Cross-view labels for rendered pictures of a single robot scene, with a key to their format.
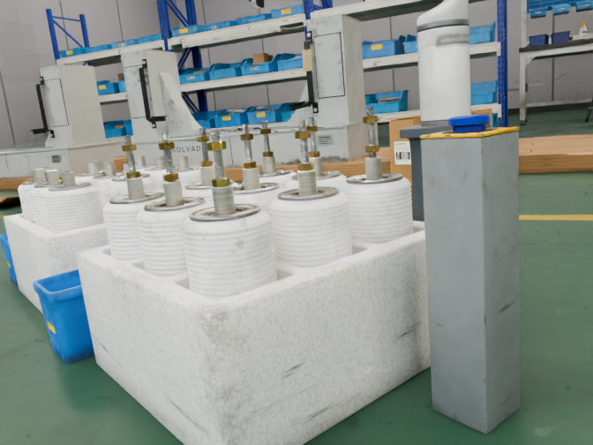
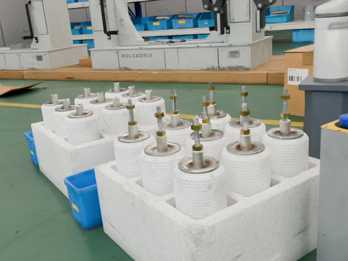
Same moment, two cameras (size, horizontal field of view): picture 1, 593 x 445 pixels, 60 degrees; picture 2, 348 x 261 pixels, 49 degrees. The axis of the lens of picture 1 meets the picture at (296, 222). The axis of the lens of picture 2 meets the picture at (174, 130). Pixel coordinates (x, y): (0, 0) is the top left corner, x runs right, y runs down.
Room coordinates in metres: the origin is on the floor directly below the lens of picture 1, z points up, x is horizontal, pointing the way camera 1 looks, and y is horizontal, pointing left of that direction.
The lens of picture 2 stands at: (-0.10, 0.06, 0.52)
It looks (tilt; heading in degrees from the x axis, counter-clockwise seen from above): 17 degrees down; 5
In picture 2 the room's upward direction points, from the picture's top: 5 degrees counter-clockwise
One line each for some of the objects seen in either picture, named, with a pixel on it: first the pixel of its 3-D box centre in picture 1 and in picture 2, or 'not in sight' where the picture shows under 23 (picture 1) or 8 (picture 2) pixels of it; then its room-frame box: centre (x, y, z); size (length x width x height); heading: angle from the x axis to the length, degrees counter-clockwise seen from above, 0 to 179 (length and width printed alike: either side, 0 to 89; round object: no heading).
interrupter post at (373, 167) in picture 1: (373, 169); (285, 127); (0.69, -0.11, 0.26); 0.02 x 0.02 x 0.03
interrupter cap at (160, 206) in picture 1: (175, 205); (162, 149); (0.63, 0.15, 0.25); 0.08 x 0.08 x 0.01
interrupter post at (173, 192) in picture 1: (173, 194); (161, 143); (0.63, 0.15, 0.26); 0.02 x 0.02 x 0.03
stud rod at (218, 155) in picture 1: (219, 165); (197, 138); (0.54, 0.07, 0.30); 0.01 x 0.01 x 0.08
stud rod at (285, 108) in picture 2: (371, 135); (285, 106); (0.69, -0.11, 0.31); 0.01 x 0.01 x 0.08
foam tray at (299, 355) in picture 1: (265, 298); (210, 201); (0.71, 0.06, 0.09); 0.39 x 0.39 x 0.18; 38
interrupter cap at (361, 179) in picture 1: (374, 179); (285, 133); (0.69, -0.11, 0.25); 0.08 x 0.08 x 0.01
